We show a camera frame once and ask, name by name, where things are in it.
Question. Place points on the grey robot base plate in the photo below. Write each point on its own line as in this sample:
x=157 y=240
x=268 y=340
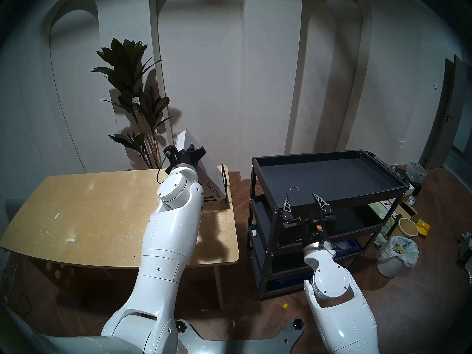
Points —
x=236 y=346

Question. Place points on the small white box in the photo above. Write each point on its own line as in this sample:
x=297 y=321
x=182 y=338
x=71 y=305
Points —
x=410 y=190

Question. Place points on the tall green potted plant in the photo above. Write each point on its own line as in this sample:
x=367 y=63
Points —
x=127 y=69

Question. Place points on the green white paper bag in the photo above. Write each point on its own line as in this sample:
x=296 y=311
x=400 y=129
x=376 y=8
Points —
x=381 y=211

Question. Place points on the white bin with plastic bag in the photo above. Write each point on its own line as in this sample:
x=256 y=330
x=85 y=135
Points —
x=396 y=252

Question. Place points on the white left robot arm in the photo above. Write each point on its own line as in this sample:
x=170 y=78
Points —
x=166 y=239

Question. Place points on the brown cardboard box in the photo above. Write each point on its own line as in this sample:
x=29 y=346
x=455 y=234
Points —
x=409 y=209

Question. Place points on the grey door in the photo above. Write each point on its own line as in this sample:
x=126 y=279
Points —
x=444 y=113

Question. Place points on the left wrist camera orange plug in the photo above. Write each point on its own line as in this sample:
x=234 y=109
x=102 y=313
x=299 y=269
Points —
x=169 y=152

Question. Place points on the black three-shelf utility cart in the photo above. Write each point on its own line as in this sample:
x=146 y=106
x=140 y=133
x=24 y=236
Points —
x=324 y=180

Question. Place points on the round beige bowl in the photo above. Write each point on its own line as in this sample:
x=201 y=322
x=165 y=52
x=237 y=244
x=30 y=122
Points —
x=408 y=227

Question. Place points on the clear plastic storage box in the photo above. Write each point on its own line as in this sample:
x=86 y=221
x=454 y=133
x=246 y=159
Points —
x=416 y=172

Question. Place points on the light wooden table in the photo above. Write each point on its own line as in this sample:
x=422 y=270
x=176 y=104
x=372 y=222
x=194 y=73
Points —
x=92 y=209

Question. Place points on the black base knob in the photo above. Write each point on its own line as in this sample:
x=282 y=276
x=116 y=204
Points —
x=181 y=326
x=297 y=324

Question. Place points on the right wrist camera orange plug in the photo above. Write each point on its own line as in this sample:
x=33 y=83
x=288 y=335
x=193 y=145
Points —
x=320 y=228

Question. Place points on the white boxed book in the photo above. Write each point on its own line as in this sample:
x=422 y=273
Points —
x=212 y=180

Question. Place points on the blue bin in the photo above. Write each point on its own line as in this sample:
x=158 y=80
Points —
x=344 y=245

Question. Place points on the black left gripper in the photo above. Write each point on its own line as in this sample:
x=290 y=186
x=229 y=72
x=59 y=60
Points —
x=186 y=158

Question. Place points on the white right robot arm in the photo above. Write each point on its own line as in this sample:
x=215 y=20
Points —
x=335 y=283

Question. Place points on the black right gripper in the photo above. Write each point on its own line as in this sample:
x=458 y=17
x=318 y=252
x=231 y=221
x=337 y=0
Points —
x=317 y=224

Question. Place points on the wrist camera orange plug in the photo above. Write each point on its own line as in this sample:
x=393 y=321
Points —
x=320 y=228
x=169 y=152

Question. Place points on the yellow packet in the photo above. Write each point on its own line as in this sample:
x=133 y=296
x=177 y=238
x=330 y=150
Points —
x=423 y=227

